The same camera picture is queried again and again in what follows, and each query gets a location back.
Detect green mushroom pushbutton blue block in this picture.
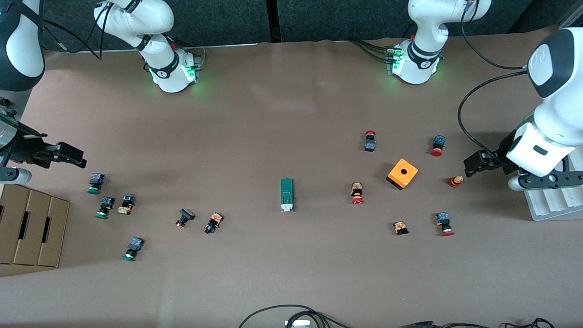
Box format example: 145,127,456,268
122,236,145,262
87,173,106,195
95,196,115,220

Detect orange button enclosure box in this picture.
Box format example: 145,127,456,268
386,158,419,191

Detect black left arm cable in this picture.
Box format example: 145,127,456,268
457,9,531,167

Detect black base cable bundle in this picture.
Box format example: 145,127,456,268
350,39,393,64
173,39,206,62

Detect brown paper table cover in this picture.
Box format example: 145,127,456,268
0,25,583,328

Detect black looped cable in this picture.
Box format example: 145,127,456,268
238,304,352,328

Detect brown cardboard box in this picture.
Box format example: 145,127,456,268
0,184,70,268

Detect black coiled cable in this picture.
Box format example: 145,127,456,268
501,318,555,328

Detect white ribbed plastic tray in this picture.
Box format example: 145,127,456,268
523,146,583,222

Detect black flat-head switch red terminals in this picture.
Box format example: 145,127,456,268
175,208,196,229

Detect black right base cable bundle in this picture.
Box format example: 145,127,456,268
173,39,206,62

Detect black left base cable bundle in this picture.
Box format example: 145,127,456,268
350,39,393,64

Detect black cable with plug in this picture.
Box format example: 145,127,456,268
401,321,495,328

